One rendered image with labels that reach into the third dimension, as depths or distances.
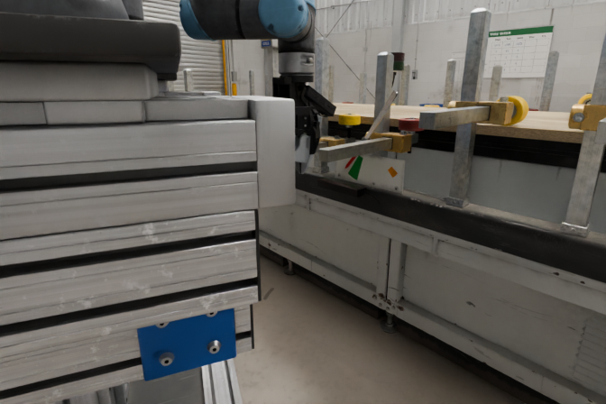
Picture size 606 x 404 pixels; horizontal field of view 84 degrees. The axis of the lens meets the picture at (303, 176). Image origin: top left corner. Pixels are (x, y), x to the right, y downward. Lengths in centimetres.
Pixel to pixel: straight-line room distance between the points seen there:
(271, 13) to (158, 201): 40
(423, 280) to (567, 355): 45
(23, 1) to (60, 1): 2
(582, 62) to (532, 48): 84
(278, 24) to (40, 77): 39
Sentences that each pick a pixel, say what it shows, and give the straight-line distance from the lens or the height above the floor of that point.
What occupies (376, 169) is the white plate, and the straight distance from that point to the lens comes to 106.
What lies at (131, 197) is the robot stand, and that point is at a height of 93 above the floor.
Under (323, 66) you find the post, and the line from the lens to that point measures 119.
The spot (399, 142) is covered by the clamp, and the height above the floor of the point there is 85.
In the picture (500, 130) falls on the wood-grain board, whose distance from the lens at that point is 109.
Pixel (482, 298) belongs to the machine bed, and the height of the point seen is 32.
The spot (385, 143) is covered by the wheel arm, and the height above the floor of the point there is 85.
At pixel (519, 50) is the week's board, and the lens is 818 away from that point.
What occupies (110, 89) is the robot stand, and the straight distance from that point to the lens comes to 27.
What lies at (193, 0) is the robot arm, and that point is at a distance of 67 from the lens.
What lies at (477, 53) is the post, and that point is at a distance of 93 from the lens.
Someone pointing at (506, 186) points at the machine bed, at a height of 72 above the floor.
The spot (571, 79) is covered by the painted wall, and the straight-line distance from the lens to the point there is 809.
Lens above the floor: 100
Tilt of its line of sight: 15 degrees down
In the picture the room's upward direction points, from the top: straight up
